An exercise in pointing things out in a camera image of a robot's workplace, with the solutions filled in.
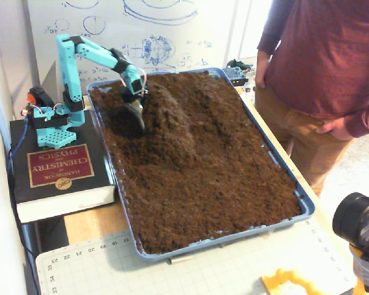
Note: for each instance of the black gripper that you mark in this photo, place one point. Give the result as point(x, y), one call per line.
point(130, 99)

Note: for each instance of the brown soil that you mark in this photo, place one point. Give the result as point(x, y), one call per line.
point(203, 184)

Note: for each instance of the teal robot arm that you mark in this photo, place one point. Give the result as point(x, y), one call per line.
point(66, 67)

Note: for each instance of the person right forearm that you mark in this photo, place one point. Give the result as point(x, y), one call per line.
point(266, 43)

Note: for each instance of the person left forearm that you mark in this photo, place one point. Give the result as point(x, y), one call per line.
point(367, 120)

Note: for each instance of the person right hand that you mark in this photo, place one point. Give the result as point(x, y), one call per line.
point(261, 73)

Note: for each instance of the person left hand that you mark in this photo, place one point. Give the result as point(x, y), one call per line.
point(336, 129)

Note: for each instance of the black chemistry physics handbook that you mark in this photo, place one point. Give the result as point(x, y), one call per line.
point(61, 166)

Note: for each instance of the whiteboard with blue drawings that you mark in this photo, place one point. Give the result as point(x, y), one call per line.
point(172, 30)

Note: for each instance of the black device with orange cap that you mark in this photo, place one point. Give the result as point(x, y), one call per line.
point(43, 96)

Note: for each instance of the green object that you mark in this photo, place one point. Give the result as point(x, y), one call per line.
point(233, 63)

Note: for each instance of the white printed bag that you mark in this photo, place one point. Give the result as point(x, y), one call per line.
point(249, 89)

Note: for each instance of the grey metal bar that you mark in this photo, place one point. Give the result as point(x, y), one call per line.
point(181, 260)

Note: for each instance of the grey gridded cutting mat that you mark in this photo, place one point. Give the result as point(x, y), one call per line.
point(172, 276)

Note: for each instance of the blue plastic tray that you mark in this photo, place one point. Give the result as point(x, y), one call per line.
point(307, 212)

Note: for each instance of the person in maroon shirt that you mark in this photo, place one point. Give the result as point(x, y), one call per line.
point(326, 46)

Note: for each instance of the yellow plastic part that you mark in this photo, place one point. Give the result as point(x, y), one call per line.
point(273, 281)

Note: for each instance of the black webcam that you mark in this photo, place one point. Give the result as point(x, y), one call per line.
point(356, 218)

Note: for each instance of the yellow taped camera stand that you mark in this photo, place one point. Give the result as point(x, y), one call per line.
point(366, 270)

